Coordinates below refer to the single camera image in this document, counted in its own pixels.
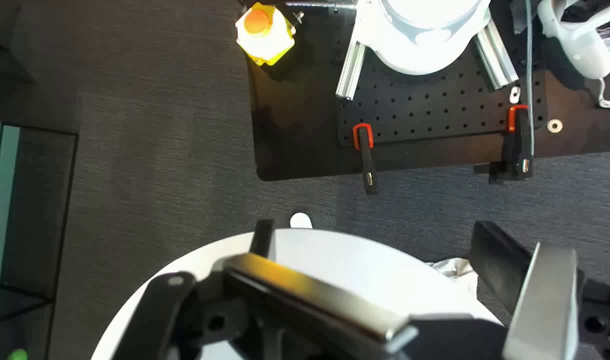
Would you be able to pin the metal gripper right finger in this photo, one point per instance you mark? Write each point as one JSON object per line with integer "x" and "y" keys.
{"x": 540, "y": 306}

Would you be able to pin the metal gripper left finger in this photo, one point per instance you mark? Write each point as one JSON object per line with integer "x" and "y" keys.
{"x": 317, "y": 292}

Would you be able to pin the small metal washer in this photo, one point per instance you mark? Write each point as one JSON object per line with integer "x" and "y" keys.
{"x": 554, "y": 127}

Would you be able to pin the black perforated mounting board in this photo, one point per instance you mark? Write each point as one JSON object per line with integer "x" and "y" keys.
{"x": 296, "y": 127}

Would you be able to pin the yellow box with red button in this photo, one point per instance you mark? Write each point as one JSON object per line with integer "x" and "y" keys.
{"x": 264, "y": 32}

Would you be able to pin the dark glass shelf unit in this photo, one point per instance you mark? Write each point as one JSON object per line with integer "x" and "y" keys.
{"x": 44, "y": 221}

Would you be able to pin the black clamp with orange grip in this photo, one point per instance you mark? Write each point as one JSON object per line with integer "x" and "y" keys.
{"x": 516, "y": 142}
{"x": 365, "y": 153}

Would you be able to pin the small green object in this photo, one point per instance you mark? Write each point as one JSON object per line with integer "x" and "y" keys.
{"x": 16, "y": 355}

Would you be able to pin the aluminium profile rail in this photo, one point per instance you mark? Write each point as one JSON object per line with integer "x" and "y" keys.
{"x": 496, "y": 57}
{"x": 351, "y": 71}

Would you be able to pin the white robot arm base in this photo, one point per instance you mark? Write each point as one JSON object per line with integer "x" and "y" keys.
{"x": 420, "y": 32}

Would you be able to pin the small white round knob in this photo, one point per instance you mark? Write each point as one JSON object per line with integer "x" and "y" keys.
{"x": 300, "y": 221}

